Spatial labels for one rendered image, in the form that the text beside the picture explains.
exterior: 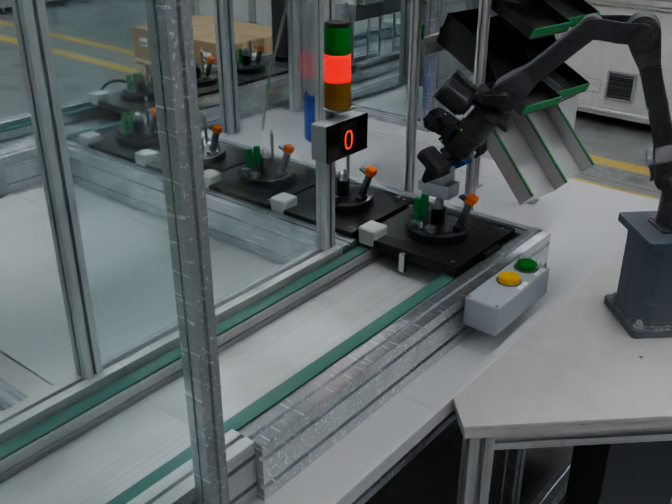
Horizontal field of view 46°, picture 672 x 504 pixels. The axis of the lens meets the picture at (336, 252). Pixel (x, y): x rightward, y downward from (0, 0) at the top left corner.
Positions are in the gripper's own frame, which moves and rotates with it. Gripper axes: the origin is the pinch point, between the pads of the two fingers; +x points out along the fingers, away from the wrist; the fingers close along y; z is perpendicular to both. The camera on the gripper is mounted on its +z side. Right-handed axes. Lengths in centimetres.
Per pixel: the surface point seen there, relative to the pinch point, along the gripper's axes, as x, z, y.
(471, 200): -1.6, -9.6, 1.1
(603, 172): 133, -9, -316
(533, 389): -1.8, -43.6, 24.0
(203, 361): -18, -13, 84
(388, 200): 21.8, 5.1, -7.5
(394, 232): 15.0, -3.7, 6.1
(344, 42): -16.0, 23.9, 19.8
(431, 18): 26, 52, -86
